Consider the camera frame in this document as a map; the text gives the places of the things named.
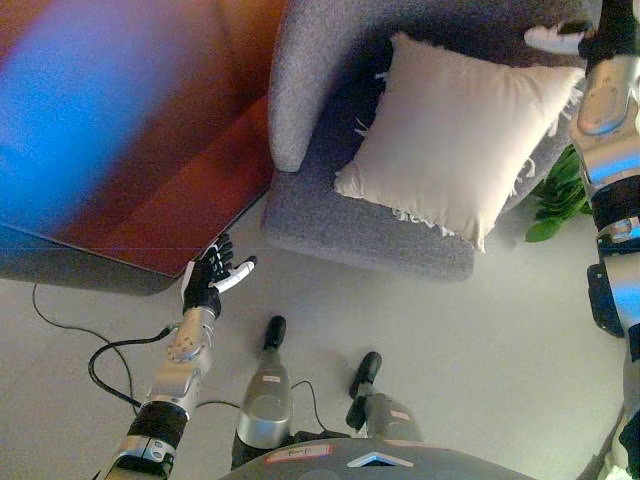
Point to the silver right robot leg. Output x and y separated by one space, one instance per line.
385 410

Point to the grey fabric armchair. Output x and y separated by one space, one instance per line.
320 220

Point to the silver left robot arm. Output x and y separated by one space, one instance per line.
180 360

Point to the reddish brown wooden table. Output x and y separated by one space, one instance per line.
125 125

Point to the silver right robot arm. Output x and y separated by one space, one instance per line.
610 150

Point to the green leafy potted plant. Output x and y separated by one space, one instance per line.
560 200

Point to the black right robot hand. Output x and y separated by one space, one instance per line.
617 30

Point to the beige fringed pillow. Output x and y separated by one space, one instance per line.
450 135

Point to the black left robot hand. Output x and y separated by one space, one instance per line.
202 285

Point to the dark grey robot torso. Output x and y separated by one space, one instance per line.
350 465

